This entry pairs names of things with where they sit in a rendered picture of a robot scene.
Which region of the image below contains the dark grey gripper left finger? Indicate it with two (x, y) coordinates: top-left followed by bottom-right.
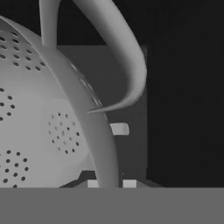
(59, 170), (100, 189)

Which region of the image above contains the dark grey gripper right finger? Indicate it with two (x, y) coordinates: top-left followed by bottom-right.
(118, 171), (165, 189)

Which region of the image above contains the white colander with holes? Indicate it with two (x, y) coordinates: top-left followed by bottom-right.
(0, 0), (148, 189)

